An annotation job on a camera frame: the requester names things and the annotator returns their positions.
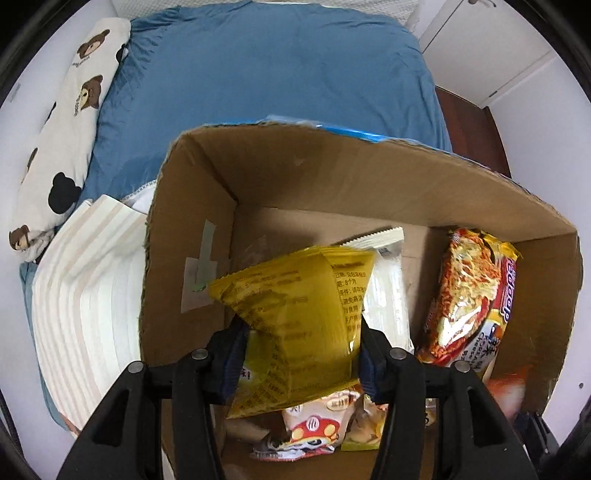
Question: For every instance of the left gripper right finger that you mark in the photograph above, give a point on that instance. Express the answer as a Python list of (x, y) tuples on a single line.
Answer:
[(475, 440)]

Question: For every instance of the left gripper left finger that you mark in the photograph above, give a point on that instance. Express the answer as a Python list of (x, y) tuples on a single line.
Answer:
[(122, 438)]

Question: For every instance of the large noodle snack bag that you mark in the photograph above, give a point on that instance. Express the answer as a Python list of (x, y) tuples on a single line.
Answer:
[(469, 315)]

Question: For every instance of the orange sunflower seed bag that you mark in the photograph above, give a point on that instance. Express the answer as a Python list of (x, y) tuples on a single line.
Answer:
[(313, 428)]

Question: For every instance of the white wafer packet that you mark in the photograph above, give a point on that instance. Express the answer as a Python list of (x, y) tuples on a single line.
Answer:
[(385, 306)]

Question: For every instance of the yellow snack bag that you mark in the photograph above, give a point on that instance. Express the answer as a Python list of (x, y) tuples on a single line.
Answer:
[(304, 313)]

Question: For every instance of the orange panda snack bag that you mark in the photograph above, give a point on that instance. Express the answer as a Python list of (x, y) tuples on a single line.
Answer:
[(509, 391)]

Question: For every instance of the biscuit snack bag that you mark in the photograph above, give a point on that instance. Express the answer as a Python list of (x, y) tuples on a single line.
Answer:
[(366, 428)]

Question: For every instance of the striped pink cat blanket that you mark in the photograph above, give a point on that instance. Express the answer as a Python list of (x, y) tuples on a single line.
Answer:
[(85, 305)]

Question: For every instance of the open cardboard milk box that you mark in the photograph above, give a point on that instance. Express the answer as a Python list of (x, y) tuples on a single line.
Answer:
[(230, 196)]

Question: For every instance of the white bear print pillow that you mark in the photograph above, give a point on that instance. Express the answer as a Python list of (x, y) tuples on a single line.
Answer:
[(58, 164)]

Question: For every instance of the blue bed sheet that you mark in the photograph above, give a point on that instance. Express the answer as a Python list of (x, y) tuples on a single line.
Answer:
[(244, 62)]

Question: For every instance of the white door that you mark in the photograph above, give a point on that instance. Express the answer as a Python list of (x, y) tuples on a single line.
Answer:
[(479, 50)]

